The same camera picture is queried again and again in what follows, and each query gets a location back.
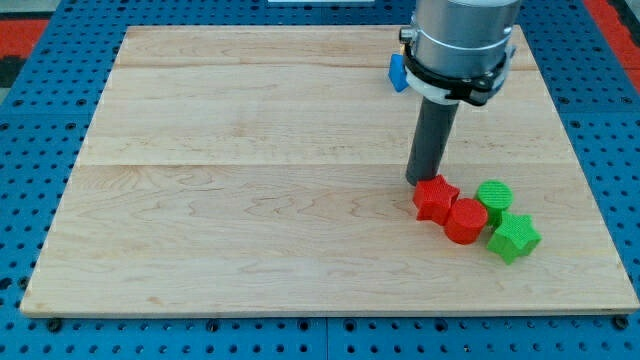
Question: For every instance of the red cylinder block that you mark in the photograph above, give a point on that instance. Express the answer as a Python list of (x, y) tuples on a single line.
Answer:
[(466, 220)]

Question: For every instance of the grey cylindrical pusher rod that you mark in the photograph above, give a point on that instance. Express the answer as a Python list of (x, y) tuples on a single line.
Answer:
[(433, 127)]

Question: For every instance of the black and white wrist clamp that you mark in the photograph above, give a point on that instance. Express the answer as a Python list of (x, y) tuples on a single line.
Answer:
[(446, 90)]

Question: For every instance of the blue cube block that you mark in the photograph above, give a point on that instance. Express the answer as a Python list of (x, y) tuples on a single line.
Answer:
[(397, 73)]

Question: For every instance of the red star block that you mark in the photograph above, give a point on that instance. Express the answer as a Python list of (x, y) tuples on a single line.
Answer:
[(434, 198)]

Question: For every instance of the green cylinder block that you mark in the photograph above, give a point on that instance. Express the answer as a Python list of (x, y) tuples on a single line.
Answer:
[(496, 197)]

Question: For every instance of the light wooden board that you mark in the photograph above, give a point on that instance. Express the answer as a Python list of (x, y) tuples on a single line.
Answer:
[(260, 172)]

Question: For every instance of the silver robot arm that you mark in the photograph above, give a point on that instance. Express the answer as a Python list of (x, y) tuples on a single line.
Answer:
[(460, 38)]

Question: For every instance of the green star block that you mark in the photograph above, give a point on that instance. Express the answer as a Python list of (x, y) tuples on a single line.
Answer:
[(515, 237)]

